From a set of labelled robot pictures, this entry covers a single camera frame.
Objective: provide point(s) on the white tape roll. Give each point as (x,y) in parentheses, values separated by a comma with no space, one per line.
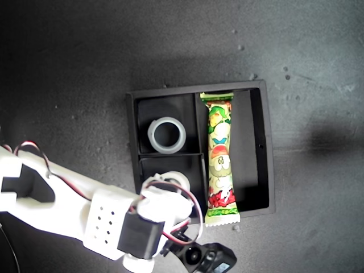
(152,136)
(185,182)

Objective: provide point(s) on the green printed snack bar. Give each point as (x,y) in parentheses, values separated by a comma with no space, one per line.
(220,159)

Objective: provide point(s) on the black tray with wells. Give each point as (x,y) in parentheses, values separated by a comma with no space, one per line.
(247,136)

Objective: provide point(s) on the black camera box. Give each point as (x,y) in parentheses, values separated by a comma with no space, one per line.
(207,256)

